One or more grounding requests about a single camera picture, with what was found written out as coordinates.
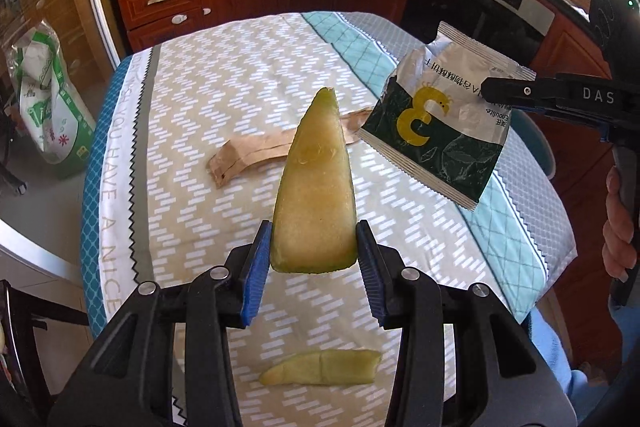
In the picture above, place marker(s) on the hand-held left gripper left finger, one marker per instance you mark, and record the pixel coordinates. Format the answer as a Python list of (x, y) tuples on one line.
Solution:
[(255, 277)]

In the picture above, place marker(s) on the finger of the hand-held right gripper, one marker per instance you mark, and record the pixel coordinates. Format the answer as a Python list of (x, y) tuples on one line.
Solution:
[(550, 113), (520, 91)]

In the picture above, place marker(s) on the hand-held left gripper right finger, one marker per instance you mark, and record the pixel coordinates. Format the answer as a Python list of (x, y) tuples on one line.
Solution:
[(372, 277)]

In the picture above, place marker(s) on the grey teal trash bin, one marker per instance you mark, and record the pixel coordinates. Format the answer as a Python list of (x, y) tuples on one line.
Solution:
[(537, 147)]

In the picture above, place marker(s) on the green white snack packet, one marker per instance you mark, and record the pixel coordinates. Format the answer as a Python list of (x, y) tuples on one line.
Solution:
[(440, 147)]

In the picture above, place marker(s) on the large melon rind wedge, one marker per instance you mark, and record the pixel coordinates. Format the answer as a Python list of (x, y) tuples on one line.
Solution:
[(315, 187)]

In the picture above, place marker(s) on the person's right hand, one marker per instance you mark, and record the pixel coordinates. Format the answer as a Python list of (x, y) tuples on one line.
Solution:
[(615, 237)]

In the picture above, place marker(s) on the wooden cabinet door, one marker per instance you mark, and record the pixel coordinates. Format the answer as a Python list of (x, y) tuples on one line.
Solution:
[(575, 62)]

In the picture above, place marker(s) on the black built-in oven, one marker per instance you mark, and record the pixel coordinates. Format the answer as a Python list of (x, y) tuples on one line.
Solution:
[(475, 7)]

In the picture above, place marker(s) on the thin melon rind strip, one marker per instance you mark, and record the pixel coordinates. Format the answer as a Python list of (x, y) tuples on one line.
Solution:
[(320, 364)]

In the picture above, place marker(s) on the brown paper scrap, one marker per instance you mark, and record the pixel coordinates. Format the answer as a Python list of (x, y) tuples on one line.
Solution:
[(250, 154)]

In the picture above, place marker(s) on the person's blue clothing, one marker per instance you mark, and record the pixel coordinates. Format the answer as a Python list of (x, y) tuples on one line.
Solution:
[(555, 352)]

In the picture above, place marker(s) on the patterned tablecloth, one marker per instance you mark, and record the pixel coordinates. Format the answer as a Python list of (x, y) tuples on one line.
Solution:
[(200, 82)]

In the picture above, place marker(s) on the white green rice bag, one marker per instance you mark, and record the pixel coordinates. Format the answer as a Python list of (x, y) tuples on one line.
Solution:
[(50, 107)]

